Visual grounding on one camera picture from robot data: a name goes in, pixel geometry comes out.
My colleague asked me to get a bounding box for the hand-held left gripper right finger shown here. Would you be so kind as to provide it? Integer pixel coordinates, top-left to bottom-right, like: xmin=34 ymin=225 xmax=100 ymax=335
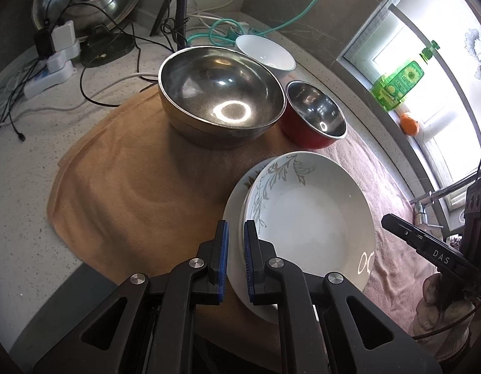
xmin=243 ymin=220 xmax=441 ymax=374

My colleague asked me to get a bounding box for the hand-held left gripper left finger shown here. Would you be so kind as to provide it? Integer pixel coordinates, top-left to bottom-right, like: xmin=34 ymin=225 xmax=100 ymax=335
xmin=32 ymin=220 xmax=230 ymax=374

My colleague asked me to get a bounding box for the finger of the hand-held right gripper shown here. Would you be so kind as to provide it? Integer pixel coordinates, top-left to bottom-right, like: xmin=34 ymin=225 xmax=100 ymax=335
xmin=382 ymin=213 xmax=469 ymax=277

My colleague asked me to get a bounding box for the shallow pink floral plate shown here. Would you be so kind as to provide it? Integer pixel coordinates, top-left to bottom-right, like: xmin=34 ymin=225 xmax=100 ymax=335
xmin=222 ymin=160 xmax=288 ymax=325

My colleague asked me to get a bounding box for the grey leaf print plate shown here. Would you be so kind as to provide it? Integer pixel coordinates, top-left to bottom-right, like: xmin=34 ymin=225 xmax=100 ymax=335
xmin=241 ymin=151 xmax=376 ymax=309

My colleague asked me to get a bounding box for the red steel-lined bowl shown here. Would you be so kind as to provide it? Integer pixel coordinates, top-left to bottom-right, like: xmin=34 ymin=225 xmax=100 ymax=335
xmin=278 ymin=80 xmax=347 ymax=150

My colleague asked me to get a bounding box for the large stainless steel bowl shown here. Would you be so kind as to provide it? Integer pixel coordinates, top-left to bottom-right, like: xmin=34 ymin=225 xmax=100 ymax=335
xmin=158 ymin=46 xmax=286 ymax=149

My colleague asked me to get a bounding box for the white ceramic bowl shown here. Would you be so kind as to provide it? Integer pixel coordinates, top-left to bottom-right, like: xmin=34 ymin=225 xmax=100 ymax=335
xmin=235 ymin=34 xmax=296 ymax=75

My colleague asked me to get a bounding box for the person's right hand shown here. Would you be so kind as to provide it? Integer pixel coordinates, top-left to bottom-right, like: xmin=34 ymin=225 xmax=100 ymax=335
xmin=414 ymin=272 xmax=474 ymax=363

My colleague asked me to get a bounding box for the chrome kitchen faucet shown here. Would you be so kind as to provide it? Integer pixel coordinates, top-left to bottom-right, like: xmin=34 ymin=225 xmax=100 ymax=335
xmin=410 ymin=175 xmax=481 ymax=238

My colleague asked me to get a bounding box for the white framed window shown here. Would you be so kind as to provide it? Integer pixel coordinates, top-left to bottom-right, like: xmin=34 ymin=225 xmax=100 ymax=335
xmin=338 ymin=0 xmax=481 ymax=234

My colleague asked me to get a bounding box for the orange fruit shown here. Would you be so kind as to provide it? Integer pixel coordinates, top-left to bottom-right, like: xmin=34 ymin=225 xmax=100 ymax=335
xmin=399 ymin=112 xmax=421 ymax=137

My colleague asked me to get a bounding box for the peach terry towel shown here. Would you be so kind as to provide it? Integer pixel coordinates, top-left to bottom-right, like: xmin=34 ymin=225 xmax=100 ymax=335
xmin=47 ymin=84 xmax=459 ymax=359

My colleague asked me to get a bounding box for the green dish soap bottle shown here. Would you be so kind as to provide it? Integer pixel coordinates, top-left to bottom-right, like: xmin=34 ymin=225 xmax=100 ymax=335
xmin=372 ymin=41 xmax=440 ymax=110

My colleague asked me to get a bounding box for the dark round dish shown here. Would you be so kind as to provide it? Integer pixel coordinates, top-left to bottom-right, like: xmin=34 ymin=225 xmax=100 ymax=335
xmin=80 ymin=24 xmax=137 ymax=69

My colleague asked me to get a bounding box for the white power strip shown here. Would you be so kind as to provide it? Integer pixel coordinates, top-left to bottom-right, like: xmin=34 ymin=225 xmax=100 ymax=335
xmin=24 ymin=43 xmax=82 ymax=100

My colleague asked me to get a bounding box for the black tripod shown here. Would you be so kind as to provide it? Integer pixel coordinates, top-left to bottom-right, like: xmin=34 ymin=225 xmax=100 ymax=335
xmin=150 ymin=0 xmax=195 ymax=52

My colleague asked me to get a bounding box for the white plug adapter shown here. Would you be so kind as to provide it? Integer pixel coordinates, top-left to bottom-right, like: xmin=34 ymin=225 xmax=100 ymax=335
xmin=46 ymin=51 xmax=76 ymax=75

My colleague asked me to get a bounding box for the white charger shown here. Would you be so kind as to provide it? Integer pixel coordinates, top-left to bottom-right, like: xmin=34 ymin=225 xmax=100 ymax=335
xmin=51 ymin=21 xmax=76 ymax=52

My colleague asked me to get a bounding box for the black charger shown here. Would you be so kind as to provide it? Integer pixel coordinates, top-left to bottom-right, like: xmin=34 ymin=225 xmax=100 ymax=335
xmin=33 ymin=30 xmax=55 ymax=57

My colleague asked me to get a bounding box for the stainless steel pot lid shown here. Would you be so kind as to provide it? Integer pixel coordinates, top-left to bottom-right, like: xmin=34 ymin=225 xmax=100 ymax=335
xmin=31 ymin=0 xmax=145 ymax=44

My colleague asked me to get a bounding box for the teal coiled cable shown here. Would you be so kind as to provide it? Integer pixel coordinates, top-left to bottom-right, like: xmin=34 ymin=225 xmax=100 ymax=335
xmin=186 ymin=19 xmax=249 ymax=48

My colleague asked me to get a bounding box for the teal cable coil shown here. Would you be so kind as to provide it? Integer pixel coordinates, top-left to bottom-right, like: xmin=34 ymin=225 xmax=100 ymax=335
xmin=264 ymin=0 xmax=339 ymax=35

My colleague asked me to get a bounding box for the black cable with plug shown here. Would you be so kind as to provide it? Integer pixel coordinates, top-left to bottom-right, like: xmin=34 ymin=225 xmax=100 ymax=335
xmin=0 ymin=86 xmax=27 ymax=141

